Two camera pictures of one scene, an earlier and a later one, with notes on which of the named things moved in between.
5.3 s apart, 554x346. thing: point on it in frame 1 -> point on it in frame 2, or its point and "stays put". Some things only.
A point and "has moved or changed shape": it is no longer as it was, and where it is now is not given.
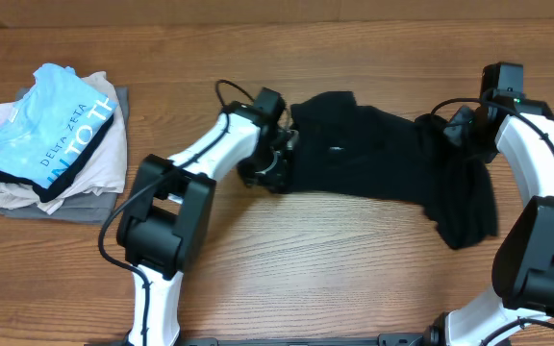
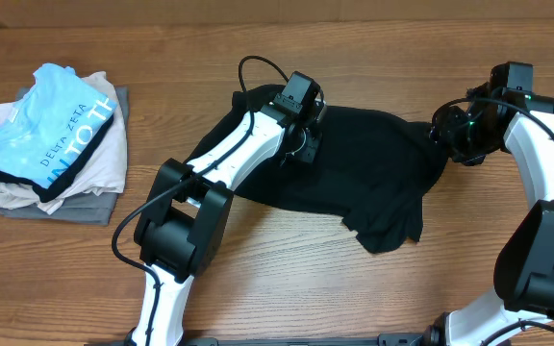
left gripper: x=275 y=178 -> x=309 y=154
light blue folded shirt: x=54 y=120 stays put
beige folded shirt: x=106 y=176 stays put
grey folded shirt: x=88 y=209 stays put
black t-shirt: x=346 y=150 has moved or changed shape
